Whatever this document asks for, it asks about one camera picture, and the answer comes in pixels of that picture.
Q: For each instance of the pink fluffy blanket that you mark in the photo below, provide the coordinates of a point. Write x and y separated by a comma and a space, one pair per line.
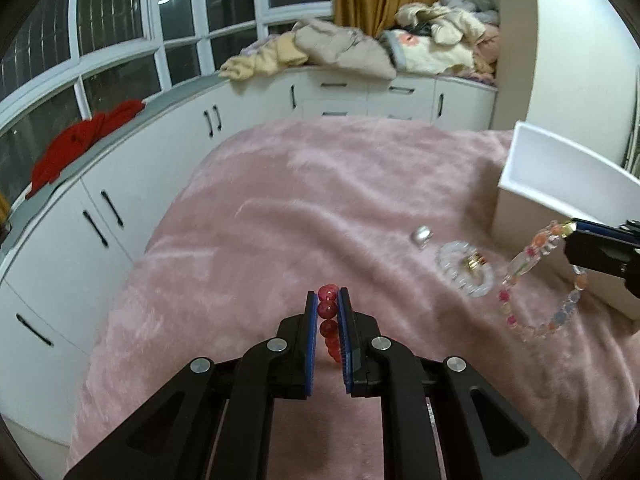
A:
300, 200

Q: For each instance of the pale yellow cloth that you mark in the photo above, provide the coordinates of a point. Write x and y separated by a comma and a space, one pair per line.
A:
265, 57

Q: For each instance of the red cloth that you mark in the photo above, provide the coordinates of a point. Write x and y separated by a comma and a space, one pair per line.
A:
75, 145

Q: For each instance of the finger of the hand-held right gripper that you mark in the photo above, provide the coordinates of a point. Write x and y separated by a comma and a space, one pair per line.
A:
600, 255
605, 228

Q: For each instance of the cream fleece garment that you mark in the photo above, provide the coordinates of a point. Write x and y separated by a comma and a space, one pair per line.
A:
450, 22

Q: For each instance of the white cabinet row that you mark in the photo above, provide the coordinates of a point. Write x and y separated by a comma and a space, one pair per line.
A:
60, 260

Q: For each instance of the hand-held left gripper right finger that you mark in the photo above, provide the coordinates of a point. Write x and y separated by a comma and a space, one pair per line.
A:
345, 340

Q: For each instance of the white framed window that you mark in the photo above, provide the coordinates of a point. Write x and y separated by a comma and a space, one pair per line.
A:
115, 5

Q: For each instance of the white storage box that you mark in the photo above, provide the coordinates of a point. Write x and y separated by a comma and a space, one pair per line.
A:
525, 210

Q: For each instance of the floral cream blanket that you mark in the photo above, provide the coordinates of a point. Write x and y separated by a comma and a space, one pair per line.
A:
425, 55

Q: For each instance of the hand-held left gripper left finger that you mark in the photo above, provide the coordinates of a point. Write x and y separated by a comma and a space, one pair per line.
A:
311, 340

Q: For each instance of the beige jacket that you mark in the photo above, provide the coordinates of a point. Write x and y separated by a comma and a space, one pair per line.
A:
345, 45

